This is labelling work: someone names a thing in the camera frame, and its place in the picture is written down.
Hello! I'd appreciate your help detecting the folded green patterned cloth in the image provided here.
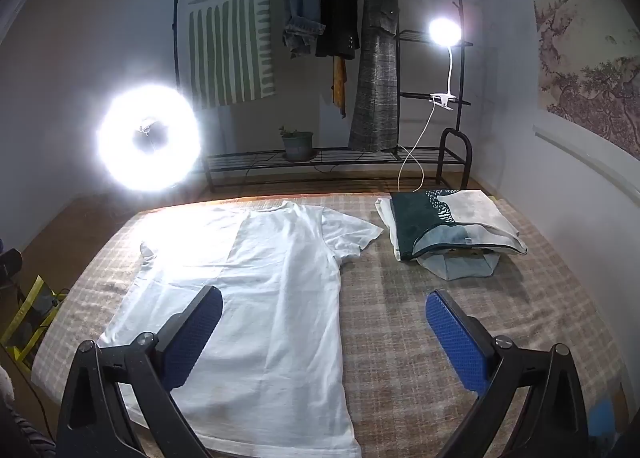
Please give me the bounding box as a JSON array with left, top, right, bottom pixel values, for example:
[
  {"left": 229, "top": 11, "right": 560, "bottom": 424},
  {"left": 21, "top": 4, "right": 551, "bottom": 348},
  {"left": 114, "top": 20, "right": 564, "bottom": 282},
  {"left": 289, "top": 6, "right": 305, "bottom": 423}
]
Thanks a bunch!
[{"left": 375, "top": 188, "right": 529, "bottom": 263}]

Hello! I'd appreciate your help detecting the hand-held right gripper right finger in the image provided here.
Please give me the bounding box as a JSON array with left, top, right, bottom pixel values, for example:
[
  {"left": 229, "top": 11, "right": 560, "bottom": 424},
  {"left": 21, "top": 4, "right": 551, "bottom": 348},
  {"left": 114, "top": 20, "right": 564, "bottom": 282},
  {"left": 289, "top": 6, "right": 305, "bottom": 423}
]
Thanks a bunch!
[{"left": 425, "top": 289, "right": 591, "bottom": 458}]

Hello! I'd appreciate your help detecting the yellow scarf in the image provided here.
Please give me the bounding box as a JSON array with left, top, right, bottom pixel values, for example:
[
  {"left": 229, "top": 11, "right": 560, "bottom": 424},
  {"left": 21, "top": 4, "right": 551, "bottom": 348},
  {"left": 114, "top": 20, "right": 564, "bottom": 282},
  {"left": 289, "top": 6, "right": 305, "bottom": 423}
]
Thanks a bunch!
[{"left": 332, "top": 57, "right": 347, "bottom": 119}]

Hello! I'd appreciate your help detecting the white t-shirt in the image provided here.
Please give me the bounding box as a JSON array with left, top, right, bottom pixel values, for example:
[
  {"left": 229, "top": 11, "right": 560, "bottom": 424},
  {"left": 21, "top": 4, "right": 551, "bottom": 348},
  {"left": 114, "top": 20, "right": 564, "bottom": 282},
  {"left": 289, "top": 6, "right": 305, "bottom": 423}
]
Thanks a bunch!
[{"left": 97, "top": 199, "right": 385, "bottom": 458}]

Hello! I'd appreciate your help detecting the blue object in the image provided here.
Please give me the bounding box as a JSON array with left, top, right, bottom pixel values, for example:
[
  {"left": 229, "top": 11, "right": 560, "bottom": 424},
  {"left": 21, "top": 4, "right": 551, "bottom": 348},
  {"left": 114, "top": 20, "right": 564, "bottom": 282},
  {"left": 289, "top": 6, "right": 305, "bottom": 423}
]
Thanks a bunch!
[{"left": 587, "top": 398, "right": 616, "bottom": 439}]

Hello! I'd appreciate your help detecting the white clamp lamp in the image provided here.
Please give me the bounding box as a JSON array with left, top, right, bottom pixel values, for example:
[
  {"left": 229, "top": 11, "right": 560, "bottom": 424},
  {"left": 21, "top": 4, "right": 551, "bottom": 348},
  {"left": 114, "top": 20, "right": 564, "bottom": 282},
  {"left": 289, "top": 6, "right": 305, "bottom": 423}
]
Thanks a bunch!
[{"left": 427, "top": 17, "right": 463, "bottom": 112}]

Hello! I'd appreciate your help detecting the light blue garment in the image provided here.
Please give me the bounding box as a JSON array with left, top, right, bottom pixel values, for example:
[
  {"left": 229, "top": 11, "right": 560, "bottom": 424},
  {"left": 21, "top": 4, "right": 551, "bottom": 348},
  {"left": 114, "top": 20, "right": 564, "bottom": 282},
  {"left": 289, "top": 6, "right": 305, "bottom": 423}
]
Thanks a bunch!
[{"left": 417, "top": 248, "right": 502, "bottom": 282}]

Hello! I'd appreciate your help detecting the white lamp cable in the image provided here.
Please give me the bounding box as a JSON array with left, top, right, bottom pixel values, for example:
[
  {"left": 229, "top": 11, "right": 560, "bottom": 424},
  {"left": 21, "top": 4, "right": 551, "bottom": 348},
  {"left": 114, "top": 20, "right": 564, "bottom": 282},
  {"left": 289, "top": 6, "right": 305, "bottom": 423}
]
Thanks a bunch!
[{"left": 397, "top": 103, "right": 436, "bottom": 194}]

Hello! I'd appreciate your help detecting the potted plant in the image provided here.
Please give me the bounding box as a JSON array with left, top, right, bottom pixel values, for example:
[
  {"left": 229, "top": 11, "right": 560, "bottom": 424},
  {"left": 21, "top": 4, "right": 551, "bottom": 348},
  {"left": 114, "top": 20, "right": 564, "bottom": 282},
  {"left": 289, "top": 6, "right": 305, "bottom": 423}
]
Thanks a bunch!
[{"left": 278, "top": 125, "right": 316, "bottom": 161}]

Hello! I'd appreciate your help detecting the grey plaid coat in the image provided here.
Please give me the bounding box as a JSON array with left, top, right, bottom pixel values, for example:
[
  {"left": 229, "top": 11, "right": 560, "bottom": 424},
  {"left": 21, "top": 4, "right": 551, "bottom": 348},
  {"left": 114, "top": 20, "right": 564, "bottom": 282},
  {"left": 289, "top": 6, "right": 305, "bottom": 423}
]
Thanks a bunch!
[{"left": 348, "top": 0, "right": 401, "bottom": 153}]

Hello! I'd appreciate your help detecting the landscape wall poster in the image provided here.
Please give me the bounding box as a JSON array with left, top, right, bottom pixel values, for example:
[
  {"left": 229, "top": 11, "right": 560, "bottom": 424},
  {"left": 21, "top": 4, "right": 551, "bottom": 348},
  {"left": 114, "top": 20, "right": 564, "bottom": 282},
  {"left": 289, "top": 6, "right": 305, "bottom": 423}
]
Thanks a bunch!
[{"left": 525, "top": 0, "right": 640, "bottom": 161}]

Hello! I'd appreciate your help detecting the black device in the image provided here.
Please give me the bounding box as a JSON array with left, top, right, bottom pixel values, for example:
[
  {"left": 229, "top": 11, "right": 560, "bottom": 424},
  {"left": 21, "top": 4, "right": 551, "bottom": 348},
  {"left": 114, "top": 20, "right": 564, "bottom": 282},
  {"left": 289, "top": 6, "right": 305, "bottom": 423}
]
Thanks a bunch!
[{"left": 0, "top": 248, "right": 24, "bottom": 289}]

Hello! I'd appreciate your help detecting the ring light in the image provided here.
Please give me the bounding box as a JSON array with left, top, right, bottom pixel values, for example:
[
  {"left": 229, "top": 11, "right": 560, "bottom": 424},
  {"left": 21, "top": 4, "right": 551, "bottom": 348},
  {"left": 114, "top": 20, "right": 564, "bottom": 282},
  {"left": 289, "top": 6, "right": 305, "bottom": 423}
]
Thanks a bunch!
[{"left": 95, "top": 83, "right": 205, "bottom": 191}]

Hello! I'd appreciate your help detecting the black metal clothes rack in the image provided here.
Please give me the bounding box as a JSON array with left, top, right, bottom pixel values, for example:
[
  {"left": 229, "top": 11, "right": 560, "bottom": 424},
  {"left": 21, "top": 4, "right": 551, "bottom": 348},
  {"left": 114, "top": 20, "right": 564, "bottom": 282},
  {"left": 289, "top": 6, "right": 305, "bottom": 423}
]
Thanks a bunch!
[{"left": 171, "top": 0, "right": 475, "bottom": 194}]

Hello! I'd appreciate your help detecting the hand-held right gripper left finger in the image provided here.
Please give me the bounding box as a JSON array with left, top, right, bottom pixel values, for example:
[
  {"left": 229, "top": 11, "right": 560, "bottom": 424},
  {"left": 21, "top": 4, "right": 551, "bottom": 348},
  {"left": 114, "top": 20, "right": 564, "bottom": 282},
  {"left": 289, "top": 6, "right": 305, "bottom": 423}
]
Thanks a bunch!
[{"left": 56, "top": 285, "right": 224, "bottom": 458}]

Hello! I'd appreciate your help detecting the green striped hanging cloth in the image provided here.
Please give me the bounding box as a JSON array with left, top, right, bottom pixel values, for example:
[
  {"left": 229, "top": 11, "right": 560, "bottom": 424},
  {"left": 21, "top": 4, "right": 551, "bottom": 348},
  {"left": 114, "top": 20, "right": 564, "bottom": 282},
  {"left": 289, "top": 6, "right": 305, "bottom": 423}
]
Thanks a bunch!
[{"left": 184, "top": 0, "right": 279, "bottom": 108}]

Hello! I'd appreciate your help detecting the yellow strap frame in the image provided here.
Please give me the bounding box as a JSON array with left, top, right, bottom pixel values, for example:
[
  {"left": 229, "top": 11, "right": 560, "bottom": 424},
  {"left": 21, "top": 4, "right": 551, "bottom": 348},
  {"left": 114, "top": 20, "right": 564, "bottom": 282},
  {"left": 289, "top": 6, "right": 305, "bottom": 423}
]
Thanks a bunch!
[{"left": 0, "top": 275, "right": 63, "bottom": 364}]

